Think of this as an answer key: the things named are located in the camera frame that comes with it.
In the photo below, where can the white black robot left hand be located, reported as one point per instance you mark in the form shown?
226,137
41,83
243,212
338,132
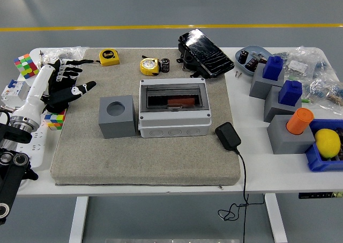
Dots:
37,90

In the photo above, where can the smoky transparent box lid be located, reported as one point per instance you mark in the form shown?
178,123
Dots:
160,92

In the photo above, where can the grey electrical junction box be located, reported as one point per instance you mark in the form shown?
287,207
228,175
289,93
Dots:
174,125

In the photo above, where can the orange cylinder battery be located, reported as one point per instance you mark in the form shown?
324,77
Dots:
180,102
298,121

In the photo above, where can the blue square battery block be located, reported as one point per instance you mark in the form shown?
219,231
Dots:
289,92
272,67

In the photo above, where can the white circuit breaker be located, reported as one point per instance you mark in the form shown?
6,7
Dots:
13,92

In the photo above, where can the colourful puzzle cube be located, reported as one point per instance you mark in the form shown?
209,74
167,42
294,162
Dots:
25,66
55,119

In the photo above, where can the slim metal screwdriver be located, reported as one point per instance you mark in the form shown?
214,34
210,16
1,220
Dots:
41,56

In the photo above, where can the clear bag of small parts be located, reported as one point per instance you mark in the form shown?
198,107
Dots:
69,52

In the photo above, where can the white power strip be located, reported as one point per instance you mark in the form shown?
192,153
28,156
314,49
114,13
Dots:
37,143

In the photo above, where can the yellow square tape measure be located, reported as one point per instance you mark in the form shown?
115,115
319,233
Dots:
109,56

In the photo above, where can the grey block with round hole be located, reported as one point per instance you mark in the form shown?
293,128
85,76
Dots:
118,126

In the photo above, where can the yellow round-faced tape measure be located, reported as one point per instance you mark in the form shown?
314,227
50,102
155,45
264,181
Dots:
148,66

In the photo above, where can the grey-brown mat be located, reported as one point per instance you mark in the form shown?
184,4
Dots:
147,160

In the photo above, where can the small black capacitor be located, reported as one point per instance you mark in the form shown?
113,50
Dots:
165,66

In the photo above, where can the white table leg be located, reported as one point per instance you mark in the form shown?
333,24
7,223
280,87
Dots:
79,219
276,219

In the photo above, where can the black power adapter plug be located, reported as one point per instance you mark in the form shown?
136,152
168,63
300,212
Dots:
227,135

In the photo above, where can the black capacitor in dish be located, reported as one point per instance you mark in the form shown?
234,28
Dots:
243,56

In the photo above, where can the dark brown capacitor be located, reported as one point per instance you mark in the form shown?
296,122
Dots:
252,63

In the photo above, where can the grey holder block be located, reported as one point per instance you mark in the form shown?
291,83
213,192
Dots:
272,106
257,84
284,141

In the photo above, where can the small metal piece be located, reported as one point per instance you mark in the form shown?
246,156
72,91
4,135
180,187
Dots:
257,55

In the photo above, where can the blue-grey oval dish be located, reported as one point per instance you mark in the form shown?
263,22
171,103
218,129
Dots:
261,50

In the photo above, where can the clear bag with white label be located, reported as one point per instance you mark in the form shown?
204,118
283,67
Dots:
294,64

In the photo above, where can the small green part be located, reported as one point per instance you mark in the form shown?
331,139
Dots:
305,101

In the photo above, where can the blue plastic bin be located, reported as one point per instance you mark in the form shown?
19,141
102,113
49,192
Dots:
316,160

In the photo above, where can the clear bag of resistors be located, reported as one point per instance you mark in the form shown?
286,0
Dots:
327,90

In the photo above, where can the yellow lemon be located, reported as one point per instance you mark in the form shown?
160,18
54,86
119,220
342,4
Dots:
327,142

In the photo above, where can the black table control panel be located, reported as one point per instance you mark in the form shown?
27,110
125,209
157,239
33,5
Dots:
319,195

